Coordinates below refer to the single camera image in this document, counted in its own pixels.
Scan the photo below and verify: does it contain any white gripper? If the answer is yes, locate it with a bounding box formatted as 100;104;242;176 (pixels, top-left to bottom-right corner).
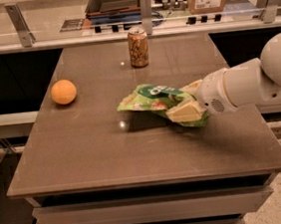
165;68;237;122

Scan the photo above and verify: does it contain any green rice chip bag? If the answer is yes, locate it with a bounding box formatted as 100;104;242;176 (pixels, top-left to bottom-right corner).
117;84;209;127

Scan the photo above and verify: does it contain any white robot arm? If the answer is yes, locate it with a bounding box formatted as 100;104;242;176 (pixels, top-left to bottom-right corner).
166;33;281;123

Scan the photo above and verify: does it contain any orange soda can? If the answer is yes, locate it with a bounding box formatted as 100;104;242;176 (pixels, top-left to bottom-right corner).
128;26;149;68

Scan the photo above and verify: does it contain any open dark storage box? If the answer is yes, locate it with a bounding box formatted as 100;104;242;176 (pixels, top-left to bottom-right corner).
85;0;141;18

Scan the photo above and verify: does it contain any orange fruit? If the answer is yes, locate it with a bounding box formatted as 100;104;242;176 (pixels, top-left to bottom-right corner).
50;80;77;106

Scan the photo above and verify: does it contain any grey table drawer unit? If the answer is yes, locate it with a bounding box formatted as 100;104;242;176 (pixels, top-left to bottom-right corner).
33;185;273;224

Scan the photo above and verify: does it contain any middle metal glass bracket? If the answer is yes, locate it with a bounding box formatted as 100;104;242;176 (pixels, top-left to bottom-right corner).
140;0;153;35

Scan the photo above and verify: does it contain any left metal glass bracket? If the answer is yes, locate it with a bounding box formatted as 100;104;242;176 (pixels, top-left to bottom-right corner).
4;3;36;48

